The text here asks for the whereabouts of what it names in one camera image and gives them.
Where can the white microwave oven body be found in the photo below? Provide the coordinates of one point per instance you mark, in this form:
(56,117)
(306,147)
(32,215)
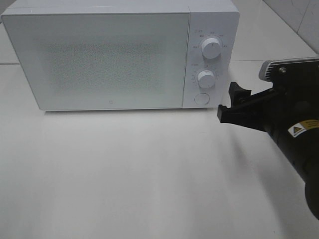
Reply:
(207,18)

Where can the white timer knob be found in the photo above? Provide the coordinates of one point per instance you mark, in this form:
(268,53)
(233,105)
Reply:
(206,79)

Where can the white microwave door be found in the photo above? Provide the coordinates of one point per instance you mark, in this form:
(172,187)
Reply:
(102,61)

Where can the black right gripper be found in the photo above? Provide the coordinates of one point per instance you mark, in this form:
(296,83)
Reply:
(290,115)

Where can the white upper power knob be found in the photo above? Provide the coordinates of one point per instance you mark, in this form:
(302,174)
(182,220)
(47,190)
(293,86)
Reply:
(211,47)

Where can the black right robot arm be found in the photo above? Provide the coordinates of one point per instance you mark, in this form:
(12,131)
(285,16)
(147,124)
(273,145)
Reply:
(306,164)

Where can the white round door button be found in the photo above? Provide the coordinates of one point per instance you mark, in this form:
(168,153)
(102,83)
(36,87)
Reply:
(202,99)

